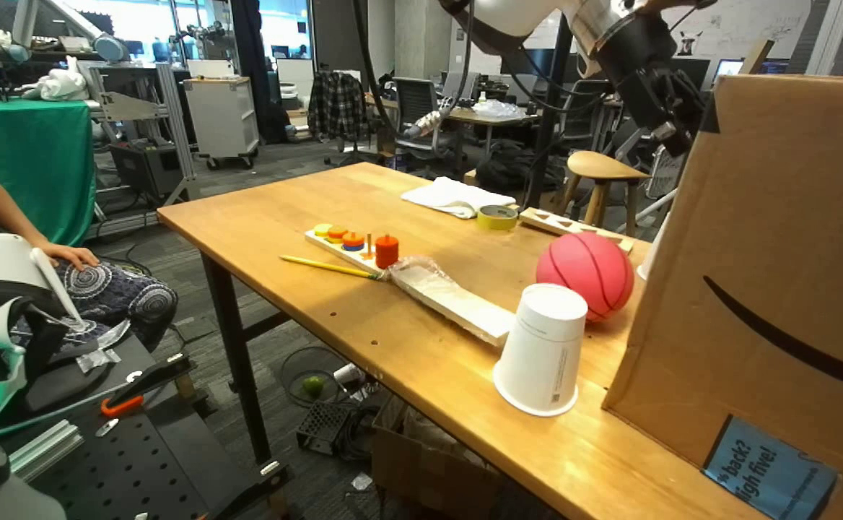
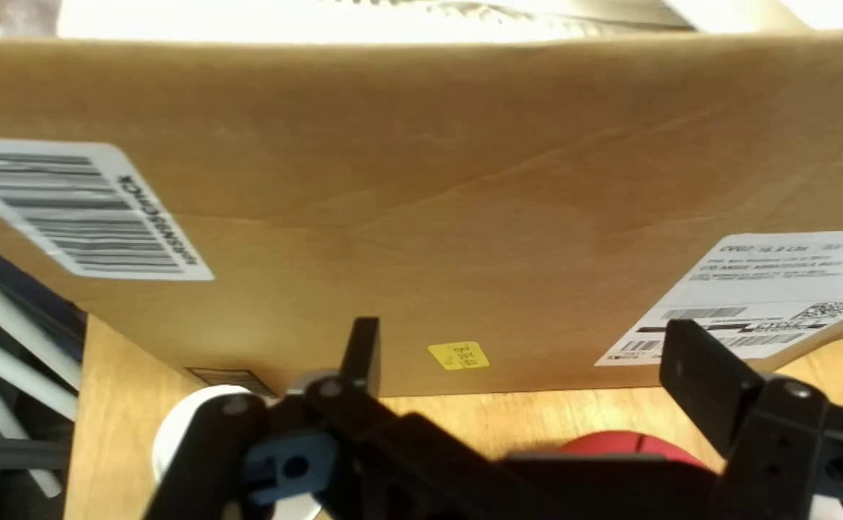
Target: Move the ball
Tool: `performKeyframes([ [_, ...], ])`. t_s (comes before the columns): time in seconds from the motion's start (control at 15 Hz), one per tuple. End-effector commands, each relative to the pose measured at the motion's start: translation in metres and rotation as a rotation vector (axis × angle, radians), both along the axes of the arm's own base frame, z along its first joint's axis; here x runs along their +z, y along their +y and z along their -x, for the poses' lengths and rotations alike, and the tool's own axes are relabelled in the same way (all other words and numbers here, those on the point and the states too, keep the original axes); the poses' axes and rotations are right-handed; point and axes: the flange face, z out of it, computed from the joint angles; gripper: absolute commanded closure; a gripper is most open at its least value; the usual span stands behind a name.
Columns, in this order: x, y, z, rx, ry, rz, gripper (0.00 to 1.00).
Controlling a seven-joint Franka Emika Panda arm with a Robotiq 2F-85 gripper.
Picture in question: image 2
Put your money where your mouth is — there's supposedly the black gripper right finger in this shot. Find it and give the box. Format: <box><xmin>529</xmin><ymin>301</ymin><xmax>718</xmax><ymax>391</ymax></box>
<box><xmin>659</xmin><ymin>317</ymin><xmax>843</xmax><ymax>520</ymax></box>

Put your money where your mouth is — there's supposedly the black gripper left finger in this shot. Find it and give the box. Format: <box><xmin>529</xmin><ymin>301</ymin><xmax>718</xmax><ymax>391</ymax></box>
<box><xmin>142</xmin><ymin>314</ymin><xmax>503</xmax><ymax>520</ymax></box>

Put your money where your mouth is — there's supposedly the pink rubber basketball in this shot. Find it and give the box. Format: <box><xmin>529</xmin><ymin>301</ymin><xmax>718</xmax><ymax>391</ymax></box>
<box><xmin>558</xmin><ymin>427</ymin><xmax>711</xmax><ymax>477</ymax></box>

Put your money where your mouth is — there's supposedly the large cardboard shipping box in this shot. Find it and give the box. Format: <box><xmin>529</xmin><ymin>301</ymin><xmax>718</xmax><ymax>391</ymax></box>
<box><xmin>0</xmin><ymin>30</ymin><xmax>843</xmax><ymax>398</ymax></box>

